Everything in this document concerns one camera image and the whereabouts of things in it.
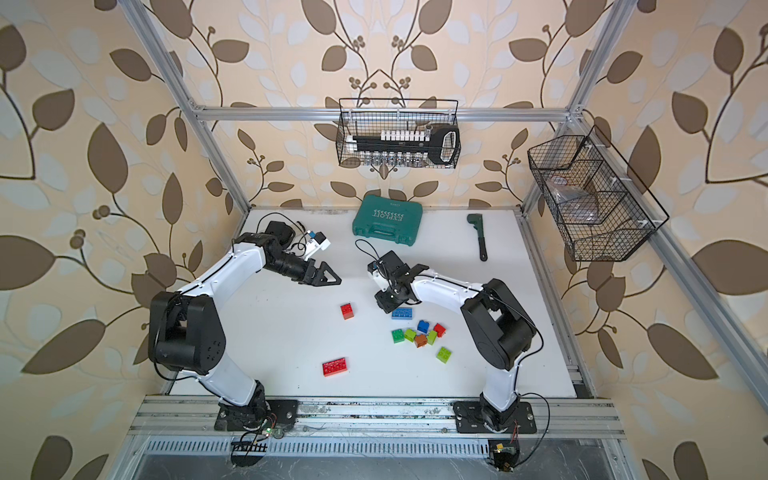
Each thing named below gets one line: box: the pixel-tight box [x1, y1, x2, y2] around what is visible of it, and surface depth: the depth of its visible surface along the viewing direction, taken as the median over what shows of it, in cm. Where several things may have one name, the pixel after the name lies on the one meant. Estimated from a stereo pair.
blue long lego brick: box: [391, 308, 413, 320], surface depth 93 cm
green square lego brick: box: [391, 329, 405, 344], surface depth 88 cm
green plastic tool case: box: [352, 194, 423, 246], surface depth 114 cm
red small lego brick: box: [340, 303, 354, 320], surface depth 92 cm
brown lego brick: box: [414, 334, 428, 348], surface depth 87 cm
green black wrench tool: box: [466, 213, 488, 262], surface depth 116 cm
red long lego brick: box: [322, 357, 348, 377], surface depth 84 cm
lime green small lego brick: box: [436, 346, 452, 364], surface depth 85 cm
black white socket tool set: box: [352, 125, 461, 166], surface depth 86 cm
